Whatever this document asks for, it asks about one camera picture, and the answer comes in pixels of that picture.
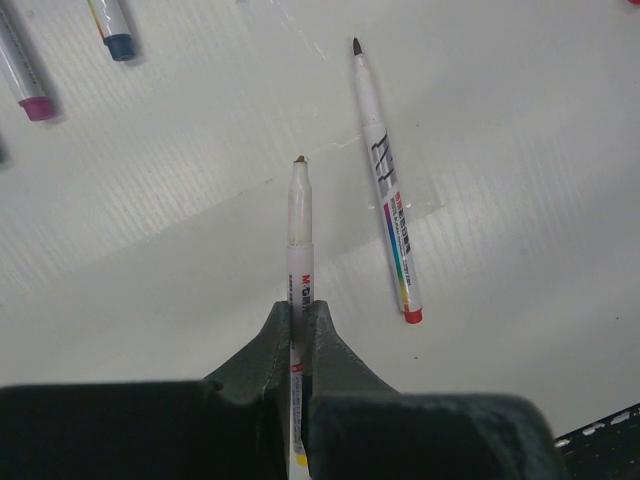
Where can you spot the blue whiteboard marker pen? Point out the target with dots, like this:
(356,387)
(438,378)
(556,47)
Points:
(113,29)

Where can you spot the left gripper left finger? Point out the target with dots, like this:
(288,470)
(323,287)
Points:
(231,424)

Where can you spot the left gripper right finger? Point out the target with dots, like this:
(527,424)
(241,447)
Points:
(356,426)

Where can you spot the yellow whiteboard marker pen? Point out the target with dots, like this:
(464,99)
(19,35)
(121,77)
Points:
(300,288)

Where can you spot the red whiteboard marker pen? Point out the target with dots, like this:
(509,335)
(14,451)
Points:
(390,201)

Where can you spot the green whiteboard marker pen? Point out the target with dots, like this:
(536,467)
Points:
(4,158)

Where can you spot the purple whiteboard marker pen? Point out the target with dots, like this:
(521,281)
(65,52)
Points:
(21,77)

